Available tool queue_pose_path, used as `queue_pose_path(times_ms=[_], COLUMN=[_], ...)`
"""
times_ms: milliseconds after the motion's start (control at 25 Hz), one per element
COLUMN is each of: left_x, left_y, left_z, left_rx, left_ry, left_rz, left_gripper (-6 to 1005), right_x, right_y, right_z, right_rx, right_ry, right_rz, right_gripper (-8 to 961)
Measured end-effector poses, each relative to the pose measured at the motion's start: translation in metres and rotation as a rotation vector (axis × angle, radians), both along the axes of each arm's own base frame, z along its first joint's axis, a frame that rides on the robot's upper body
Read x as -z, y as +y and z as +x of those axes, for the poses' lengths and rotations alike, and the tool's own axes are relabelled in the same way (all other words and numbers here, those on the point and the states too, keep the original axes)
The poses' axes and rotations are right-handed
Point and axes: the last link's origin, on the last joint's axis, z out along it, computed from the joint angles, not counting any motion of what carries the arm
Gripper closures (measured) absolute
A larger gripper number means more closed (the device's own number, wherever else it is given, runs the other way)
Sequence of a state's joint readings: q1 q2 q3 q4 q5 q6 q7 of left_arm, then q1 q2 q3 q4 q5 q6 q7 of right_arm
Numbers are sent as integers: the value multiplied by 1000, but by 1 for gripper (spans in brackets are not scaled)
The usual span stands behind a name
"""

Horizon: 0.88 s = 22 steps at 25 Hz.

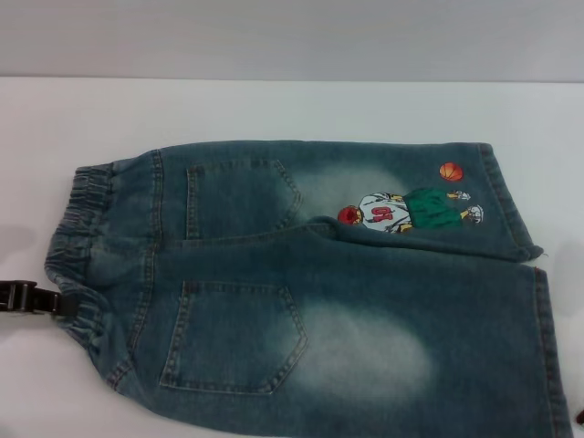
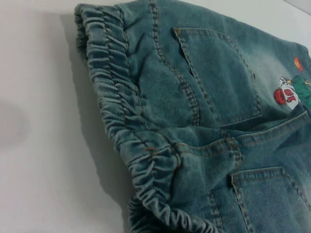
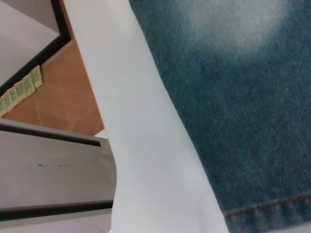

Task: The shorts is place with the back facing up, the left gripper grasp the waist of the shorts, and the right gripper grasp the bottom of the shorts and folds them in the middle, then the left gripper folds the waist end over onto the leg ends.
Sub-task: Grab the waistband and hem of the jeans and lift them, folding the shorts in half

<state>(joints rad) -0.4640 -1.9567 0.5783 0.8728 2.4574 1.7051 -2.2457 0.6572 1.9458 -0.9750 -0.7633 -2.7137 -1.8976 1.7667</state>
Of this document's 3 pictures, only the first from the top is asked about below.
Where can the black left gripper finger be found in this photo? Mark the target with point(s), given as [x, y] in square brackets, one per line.
[41, 301]

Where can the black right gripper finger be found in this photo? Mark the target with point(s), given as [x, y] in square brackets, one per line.
[581, 412]

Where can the blue denim shorts with cartoon print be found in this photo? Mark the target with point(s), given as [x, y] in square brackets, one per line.
[365, 319]

